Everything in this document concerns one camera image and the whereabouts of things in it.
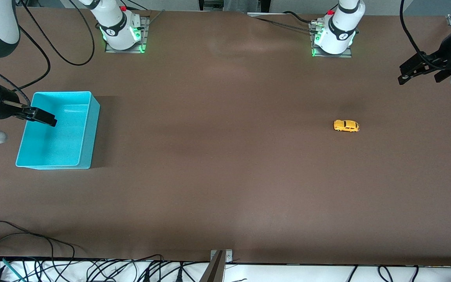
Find black right arm wrist cable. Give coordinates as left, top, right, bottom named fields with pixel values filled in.
left=0, top=28, right=51, bottom=109

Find turquoise plastic bin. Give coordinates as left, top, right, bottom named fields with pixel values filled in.
left=15, top=91, right=101, bottom=170

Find black tangled cable loops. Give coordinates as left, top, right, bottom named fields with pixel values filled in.
left=86, top=255, right=164, bottom=282

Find black looped short cable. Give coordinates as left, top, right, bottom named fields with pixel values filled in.
left=378, top=265, right=395, bottom=282

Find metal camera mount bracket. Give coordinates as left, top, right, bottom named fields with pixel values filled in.
left=199, top=249, right=233, bottom=282

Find black base cable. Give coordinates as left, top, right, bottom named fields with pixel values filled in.
left=282, top=11, right=317, bottom=25
left=125, top=0, right=150, bottom=11

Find long black floor cable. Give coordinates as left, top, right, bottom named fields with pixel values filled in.
left=0, top=221, right=76, bottom=282

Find black right base cable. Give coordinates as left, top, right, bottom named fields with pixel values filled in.
left=125, top=0, right=150, bottom=11

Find black left base cable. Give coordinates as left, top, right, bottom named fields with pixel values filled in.
left=282, top=11, right=317, bottom=25

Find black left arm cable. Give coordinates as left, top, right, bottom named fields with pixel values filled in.
left=400, top=0, right=451, bottom=72

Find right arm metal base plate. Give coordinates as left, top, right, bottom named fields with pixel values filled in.
left=105, top=16, right=150, bottom=54

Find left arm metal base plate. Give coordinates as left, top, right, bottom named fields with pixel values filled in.
left=308, top=22, right=354, bottom=59

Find thin grey base cable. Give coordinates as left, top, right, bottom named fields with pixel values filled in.
left=146, top=9, right=166, bottom=26
left=254, top=17, right=315, bottom=33

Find black right arm loop cable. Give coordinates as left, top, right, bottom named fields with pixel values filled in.
left=16, top=0, right=96, bottom=67

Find black arched floor cable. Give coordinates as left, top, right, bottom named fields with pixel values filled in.
left=0, top=233, right=56, bottom=282

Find yellow beetle toy car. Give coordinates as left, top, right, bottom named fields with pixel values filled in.
left=333, top=119, right=360, bottom=133

